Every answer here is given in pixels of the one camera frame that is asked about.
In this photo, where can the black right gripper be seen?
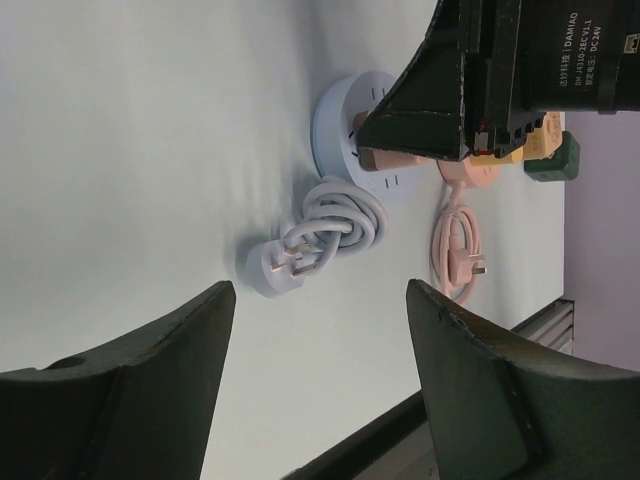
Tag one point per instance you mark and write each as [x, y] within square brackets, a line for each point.
[488, 72]

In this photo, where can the yellow USB charger plug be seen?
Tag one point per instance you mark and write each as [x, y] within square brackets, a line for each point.
[514, 157]

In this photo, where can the pink round power strip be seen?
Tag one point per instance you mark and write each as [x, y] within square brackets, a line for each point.
[457, 258]

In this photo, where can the light blue round power strip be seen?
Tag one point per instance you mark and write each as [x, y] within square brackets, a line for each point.
[344, 214]

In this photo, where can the pink cube adapter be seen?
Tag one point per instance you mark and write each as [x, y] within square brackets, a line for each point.
[385, 150]

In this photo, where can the dark green cube socket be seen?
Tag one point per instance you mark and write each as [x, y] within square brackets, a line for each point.
[562, 166]

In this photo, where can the aluminium frame rail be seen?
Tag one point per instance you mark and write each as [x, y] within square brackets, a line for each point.
[551, 327]

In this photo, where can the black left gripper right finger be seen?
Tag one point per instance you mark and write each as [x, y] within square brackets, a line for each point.
[502, 407]

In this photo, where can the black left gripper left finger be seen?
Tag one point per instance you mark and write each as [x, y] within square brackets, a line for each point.
[137, 407]

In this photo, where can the beige cube socket adapter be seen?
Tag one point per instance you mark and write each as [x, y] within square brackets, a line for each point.
[545, 140]

